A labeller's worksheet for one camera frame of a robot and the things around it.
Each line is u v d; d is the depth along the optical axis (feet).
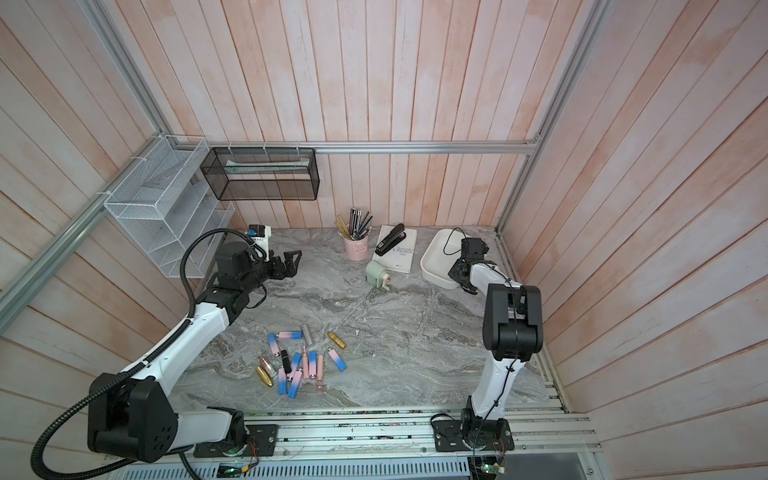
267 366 2.76
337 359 2.82
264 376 2.74
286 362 2.77
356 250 3.41
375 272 3.25
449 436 2.40
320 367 2.76
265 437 2.41
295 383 2.68
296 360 2.82
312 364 2.77
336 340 2.96
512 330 1.72
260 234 2.31
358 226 3.52
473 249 2.67
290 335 2.98
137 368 1.40
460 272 2.48
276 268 2.40
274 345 2.89
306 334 2.96
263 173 3.51
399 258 3.63
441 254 3.83
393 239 3.68
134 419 1.32
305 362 2.81
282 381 2.68
